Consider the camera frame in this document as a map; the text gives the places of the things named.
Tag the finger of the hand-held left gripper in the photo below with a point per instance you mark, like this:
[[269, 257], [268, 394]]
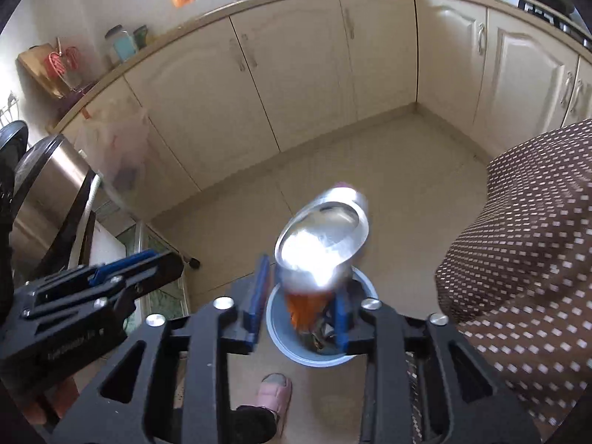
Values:
[[122, 262], [157, 273]]

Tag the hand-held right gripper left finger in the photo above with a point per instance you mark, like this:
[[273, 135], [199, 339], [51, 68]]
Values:
[[260, 300]]

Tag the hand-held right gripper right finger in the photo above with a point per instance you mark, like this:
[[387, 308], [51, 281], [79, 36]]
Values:
[[342, 326]]

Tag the blue plastic trash bin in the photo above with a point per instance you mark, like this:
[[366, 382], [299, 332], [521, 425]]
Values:
[[280, 328]]

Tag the red drink can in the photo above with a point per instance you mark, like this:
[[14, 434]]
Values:
[[319, 240]]

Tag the person's left hand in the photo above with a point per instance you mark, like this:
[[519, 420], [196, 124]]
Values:
[[51, 402]]

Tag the pink slipper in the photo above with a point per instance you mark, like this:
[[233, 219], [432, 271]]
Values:
[[274, 397]]

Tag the stainless steel pedal bin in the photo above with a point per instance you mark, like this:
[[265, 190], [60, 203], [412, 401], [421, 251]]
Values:
[[51, 185]]

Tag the clear hanging plastic bag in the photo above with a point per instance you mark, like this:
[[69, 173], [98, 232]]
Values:
[[118, 148]]

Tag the dark trouser leg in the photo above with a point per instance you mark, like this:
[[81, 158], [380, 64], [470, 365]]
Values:
[[249, 425]]

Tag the brown dotted garment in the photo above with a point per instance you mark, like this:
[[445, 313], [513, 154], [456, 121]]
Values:
[[522, 249]]

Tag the teal box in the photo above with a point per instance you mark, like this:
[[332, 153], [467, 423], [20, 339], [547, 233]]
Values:
[[126, 50]]

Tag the wooden cutting board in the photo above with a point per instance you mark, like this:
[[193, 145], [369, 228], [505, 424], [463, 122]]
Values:
[[34, 67]]

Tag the clear glass jar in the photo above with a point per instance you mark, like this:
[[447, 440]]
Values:
[[113, 37]]

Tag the dark green box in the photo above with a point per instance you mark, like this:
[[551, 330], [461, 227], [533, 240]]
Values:
[[141, 37]]

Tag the cream base cabinets with counter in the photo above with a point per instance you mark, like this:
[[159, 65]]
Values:
[[296, 64]]

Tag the black gas stove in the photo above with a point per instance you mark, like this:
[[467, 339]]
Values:
[[555, 18]]

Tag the white frame stand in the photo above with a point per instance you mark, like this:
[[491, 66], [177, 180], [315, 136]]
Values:
[[159, 296]]

